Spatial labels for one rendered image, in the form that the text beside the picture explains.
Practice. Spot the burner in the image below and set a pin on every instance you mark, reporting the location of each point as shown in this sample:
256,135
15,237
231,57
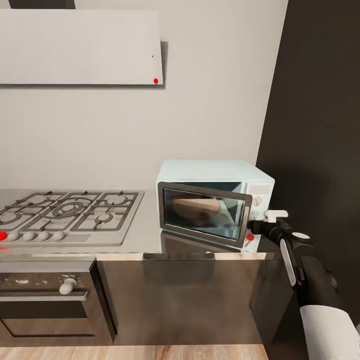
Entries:
69,218

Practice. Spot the fridge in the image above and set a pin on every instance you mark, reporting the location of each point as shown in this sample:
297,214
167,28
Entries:
310,145

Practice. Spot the range hood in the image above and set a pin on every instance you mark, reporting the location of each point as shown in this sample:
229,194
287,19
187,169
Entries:
52,42

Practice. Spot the microwave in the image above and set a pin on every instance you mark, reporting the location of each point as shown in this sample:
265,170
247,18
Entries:
212,199

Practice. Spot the oven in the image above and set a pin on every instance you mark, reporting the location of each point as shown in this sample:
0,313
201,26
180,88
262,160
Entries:
54,303

